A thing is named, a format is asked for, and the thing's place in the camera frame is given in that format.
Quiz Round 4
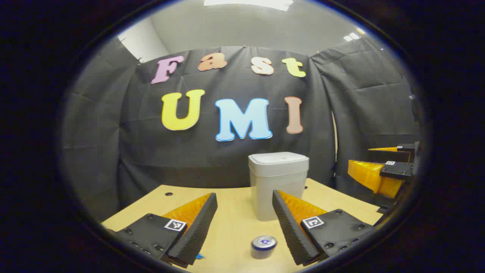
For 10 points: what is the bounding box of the grey desktop garbage bin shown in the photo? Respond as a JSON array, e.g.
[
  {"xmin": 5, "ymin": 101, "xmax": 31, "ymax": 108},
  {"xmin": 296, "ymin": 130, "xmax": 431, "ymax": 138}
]
[{"xmin": 248, "ymin": 152, "xmax": 310, "ymax": 222}]

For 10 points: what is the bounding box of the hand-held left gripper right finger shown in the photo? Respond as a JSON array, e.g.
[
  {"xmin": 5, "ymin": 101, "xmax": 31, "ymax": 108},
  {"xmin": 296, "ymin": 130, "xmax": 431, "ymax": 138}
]
[{"xmin": 272, "ymin": 190, "xmax": 377, "ymax": 267}]

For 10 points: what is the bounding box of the blue silver pop can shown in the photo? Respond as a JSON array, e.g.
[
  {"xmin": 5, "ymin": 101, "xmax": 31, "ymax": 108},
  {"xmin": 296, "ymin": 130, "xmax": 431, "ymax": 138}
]
[{"xmin": 251, "ymin": 235, "xmax": 278, "ymax": 260}]

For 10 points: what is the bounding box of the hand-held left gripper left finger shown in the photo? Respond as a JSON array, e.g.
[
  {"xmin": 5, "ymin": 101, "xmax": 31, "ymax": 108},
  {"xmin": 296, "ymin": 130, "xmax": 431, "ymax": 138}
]
[{"xmin": 108, "ymin": 193, "xmax": 219, "ymax": 269}]

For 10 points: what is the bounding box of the wooden desktop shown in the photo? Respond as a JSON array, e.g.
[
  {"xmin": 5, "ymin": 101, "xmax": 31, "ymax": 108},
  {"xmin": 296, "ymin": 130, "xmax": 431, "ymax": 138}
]
[{"xmin": 102, "ymin": 178, "xmax": 384, "ymax": 273}]

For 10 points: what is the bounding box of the large ceiling light panel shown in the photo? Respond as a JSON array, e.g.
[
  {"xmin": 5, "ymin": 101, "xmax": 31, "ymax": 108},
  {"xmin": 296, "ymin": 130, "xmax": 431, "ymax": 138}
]
[{"xmin": 204, "ymin": 0, "xmax": 294, "ymax": 11}]

